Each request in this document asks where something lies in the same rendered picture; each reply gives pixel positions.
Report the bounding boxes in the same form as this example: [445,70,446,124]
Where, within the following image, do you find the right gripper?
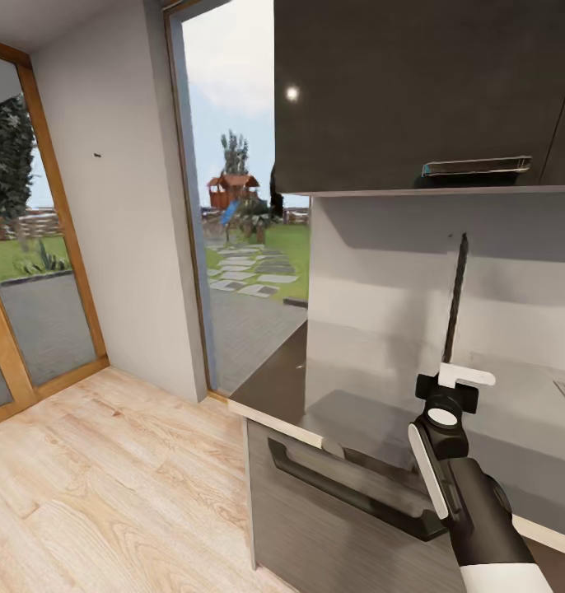
[415,375,479,414]

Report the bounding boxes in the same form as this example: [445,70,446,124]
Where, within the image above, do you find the poster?
[443,234,468,364]

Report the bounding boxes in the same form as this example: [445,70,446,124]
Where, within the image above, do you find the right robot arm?
[408,363,553,593]

